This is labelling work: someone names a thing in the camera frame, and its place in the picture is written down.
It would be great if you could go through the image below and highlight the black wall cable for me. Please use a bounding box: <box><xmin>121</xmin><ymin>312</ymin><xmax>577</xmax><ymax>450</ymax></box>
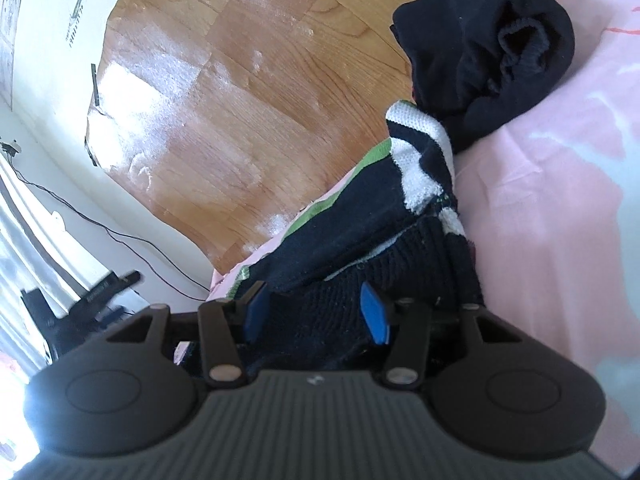
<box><xmin>0</xmin><ymin>138</ymin><xmax>212</xmax><ymax>296</ymax></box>

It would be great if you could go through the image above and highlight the black stand device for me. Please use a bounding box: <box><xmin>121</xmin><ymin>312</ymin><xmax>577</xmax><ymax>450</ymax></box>
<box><xmin>21</xmin><ymin>271</ymin><xmax>142</xmax><ymax>361</ymax></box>

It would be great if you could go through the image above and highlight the black knit garment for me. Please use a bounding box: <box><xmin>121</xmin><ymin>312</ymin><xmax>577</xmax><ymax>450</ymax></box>
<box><xmin>390</xmin><ymin>0</ymin><xmax>575</xmax><ymax>153</ymax></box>

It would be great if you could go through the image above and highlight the green striped knit sweater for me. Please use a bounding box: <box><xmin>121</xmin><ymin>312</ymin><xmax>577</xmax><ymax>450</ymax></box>
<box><xmin>230</xmin><ymin>101</ymin><xmax>483</xmax><ymax>376</ymax></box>

